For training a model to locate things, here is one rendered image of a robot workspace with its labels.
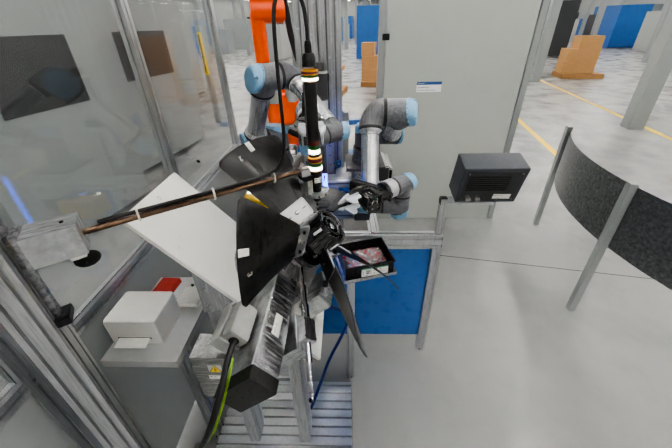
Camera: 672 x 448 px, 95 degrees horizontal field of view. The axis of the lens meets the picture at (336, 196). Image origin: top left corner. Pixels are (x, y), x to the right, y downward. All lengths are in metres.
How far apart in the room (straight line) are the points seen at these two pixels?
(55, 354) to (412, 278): 1.39
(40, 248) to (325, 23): 1.51
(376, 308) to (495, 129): 1.91
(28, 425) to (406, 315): 1.54
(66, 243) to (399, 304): 1.51
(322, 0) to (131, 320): 1.58
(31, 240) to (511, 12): 2.87
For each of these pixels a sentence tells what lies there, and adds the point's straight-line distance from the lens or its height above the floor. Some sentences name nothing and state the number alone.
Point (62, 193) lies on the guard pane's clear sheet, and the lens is 1.18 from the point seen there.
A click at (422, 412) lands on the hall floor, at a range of 1.98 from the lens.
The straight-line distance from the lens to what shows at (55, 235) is 0.82.
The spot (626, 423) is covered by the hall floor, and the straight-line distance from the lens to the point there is 2.36.
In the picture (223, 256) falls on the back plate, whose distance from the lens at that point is 0.97.
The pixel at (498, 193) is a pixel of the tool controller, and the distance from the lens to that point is 1.49.
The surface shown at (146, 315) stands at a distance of 1.19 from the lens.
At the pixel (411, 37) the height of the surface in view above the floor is 1.64.
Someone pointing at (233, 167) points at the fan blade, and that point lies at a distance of 0.93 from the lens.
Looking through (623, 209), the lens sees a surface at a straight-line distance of 2.32.
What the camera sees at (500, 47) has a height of 1.56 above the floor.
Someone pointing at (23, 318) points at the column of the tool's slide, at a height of 1.24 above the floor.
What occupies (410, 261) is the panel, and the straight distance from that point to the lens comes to 1.64.
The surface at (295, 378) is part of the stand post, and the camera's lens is 1.38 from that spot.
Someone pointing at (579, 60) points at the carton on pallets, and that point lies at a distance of 13.19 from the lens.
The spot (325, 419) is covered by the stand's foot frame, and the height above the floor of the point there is 0.08.
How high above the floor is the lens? 1.75
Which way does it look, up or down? 29 degrees down
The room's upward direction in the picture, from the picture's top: 2 degrees counter-clockwise
